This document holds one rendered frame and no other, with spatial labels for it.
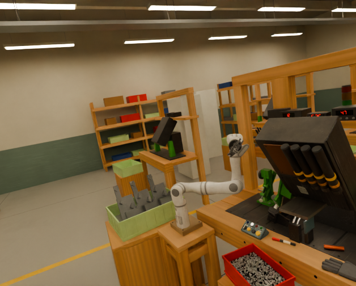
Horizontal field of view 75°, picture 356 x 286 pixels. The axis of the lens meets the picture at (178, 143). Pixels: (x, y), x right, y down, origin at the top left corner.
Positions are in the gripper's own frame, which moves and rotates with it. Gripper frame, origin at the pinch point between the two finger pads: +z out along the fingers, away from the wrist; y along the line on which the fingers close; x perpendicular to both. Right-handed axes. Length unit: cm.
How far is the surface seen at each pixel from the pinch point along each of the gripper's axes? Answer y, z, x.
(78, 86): -229, -547, -418
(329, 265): -16, 17, 66
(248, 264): -45, 12, 41
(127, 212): -110, -47, -32
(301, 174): 10.6, 6.7, 31.2
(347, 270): -11, 21, 70
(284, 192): -7.6, -21.8, 44.0
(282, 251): -30, 4, 54
